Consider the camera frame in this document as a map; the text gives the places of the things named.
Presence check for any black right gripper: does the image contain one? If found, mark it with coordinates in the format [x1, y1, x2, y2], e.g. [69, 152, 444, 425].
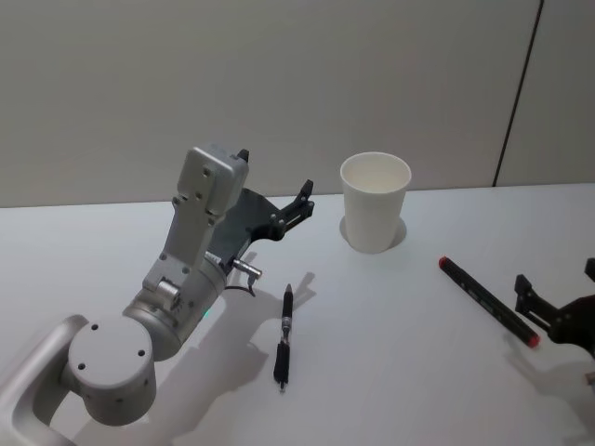
[514, 257, 595, 360]

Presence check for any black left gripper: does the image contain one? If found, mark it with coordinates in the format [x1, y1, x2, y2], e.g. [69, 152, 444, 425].
[206, 179, 317, 273]

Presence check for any black marker with red ends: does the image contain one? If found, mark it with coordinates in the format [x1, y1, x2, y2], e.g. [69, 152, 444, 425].
[437, 255, 542, 348]

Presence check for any white paper cup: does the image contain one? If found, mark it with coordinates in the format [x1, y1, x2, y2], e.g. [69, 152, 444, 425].
[339, 151, 413, 255]

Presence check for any black silver pen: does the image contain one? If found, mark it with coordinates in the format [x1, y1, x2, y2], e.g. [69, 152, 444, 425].
[273, 282, 296, 394]

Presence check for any thin dark cable silver plug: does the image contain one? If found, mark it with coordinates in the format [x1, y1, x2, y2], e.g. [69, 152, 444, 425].
[221, 258, 264, 297]

